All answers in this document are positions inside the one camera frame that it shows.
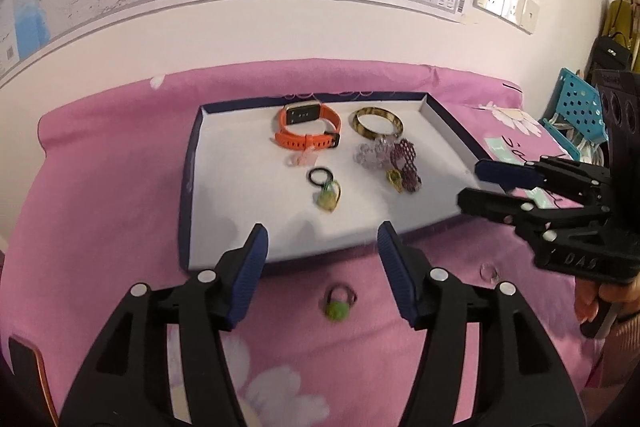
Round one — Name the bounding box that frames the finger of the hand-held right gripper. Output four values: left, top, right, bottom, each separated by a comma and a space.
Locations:
475, 157, 613, 194
457, 187, 609, 249

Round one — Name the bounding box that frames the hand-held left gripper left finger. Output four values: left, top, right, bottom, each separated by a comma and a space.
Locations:
59, 223, 270, 427

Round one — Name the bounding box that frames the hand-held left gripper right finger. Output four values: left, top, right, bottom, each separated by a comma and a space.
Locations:
376, 221, 587, 427

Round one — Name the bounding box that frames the green pompom hair tie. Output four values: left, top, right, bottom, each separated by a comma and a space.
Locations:
324, 283, 358, 322

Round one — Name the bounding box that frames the blue box lid white inside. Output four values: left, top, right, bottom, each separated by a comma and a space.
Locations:
177, 92, 506, 278

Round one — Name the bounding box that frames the clear bead bracelet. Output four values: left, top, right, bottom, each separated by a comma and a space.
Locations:
354, 136, 398, 170

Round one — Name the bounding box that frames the pink hair clip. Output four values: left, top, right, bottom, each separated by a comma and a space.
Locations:
286, 146, 321, 168

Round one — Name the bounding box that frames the person's right forearm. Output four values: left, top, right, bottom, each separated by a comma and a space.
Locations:
590, 302, 640, 408

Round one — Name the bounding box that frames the person's right hand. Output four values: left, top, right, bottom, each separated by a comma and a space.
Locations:
574, 277, 640, 325

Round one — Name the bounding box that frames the teal perforated basket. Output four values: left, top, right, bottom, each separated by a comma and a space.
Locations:
540, 68, 608, 162

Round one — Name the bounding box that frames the black handbag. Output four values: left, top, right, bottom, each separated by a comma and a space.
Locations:
590, 34, 633, 78

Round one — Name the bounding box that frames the orange smartwatch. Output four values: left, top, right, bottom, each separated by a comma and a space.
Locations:
274, 102, 343, 150

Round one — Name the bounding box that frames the tortoiseshell bangle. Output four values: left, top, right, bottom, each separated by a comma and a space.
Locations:
351, 107, 405, 142

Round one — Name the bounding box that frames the pink floral blanket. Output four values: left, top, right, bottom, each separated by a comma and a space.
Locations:
0, 57, 616, 427

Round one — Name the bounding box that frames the yellow bag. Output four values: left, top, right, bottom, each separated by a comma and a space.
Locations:
602, 0, 640, 52

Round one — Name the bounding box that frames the dark wooden board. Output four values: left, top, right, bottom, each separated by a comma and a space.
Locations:
7, 336, 61, 427

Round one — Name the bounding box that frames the black hair tie yellow-green charm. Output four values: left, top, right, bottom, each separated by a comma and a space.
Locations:
306, 166, 343, 214

